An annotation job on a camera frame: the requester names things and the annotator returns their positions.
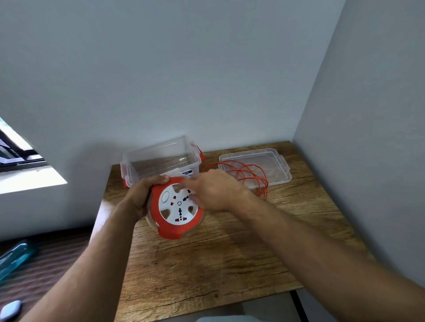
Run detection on person's right hand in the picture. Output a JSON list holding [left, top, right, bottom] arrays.
[[179, 169, 256, 214]]

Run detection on person's left hand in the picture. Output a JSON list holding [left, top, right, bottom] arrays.
[[124, 175, 170, 222]]

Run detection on orange white cable reel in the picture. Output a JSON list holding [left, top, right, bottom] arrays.
[[145, 176, 205, 240]]

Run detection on orange extension cord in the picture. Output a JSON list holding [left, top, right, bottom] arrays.
[[201, 160, 269, 199]]

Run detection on clear plastic storage box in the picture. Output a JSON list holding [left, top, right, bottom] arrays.
[[120, 134, 205, 188]]

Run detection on clear plastic box lid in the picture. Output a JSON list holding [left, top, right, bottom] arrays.
[[218, 148, 293, 190]]

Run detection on person's right forearm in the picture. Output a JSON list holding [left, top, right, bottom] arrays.
[[237, 195, 425, 322]]

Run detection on person's left forearm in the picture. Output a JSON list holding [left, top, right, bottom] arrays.
[[19, 200, 147, 322]]

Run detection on brown textured mattress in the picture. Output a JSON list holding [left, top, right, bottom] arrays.
[[0, 227, 93, 322]]

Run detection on window with black bars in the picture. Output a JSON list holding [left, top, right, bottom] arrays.
[[0, 116, 68, 195]]

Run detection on light blue shorts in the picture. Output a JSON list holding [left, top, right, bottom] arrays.
[[196, 315, 266, 322]]

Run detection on black metal table leg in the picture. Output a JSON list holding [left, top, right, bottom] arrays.
[[289, 289, 309, 322]]

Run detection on blue transparent bottle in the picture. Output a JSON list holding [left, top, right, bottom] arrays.
[[0, 239, 35, 283]]

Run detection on small light blue case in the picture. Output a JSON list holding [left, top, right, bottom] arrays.
[[0, 300, 23, 322]]

